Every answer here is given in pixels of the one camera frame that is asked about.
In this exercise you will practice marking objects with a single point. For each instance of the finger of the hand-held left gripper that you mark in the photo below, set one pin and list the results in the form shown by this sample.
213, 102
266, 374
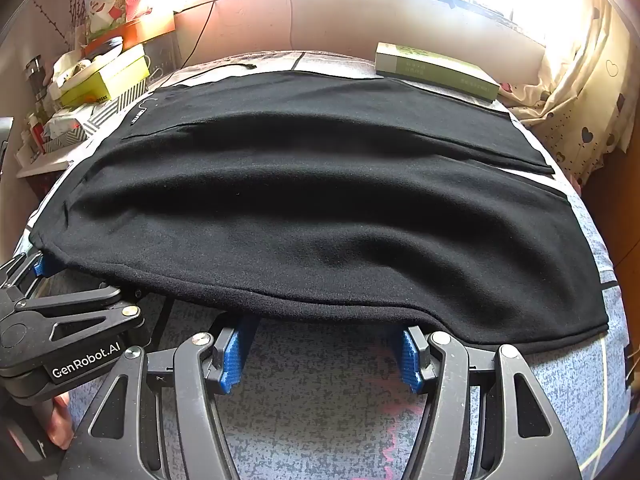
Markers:
100, 297
42, 265

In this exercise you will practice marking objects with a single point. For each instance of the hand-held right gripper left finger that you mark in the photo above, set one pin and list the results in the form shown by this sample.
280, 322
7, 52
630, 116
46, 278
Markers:
235, 355

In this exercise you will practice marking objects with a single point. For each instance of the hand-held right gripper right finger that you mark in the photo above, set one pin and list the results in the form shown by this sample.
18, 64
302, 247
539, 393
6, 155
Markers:
410, 360

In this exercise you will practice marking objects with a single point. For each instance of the black pants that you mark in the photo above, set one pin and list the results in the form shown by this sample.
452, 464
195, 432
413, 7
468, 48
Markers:
300, 200

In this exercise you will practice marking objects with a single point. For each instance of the person's left hand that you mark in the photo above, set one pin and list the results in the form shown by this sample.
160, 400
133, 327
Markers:
57, 425

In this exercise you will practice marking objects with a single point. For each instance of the white side table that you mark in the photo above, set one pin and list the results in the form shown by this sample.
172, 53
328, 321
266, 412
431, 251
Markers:
40, 169

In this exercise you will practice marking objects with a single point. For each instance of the patterned tissue packet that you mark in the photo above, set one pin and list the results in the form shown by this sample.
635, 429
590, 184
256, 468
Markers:
65, 130

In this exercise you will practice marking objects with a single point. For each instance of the black-and-white striped box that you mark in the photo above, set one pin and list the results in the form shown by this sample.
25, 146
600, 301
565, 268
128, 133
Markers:
107, 110

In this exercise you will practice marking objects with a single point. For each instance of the dark tumbler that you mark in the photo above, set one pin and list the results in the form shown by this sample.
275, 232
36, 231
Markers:
36, 80

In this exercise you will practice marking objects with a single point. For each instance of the yellow-green box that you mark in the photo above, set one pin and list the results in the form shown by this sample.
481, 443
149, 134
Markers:
115, 80

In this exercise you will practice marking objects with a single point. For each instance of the wooden wardrobe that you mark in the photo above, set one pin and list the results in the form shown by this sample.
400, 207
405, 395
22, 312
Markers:
620, 220

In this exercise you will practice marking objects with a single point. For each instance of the orange box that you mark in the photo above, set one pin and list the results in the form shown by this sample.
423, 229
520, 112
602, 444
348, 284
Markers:
150, 32

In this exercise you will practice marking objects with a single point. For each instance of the green cardboard box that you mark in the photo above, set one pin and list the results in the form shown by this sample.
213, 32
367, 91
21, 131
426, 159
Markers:
430, 67

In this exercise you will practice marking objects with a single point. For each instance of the cream heart-print curtain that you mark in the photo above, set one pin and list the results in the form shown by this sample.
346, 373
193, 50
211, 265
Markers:
590, 85

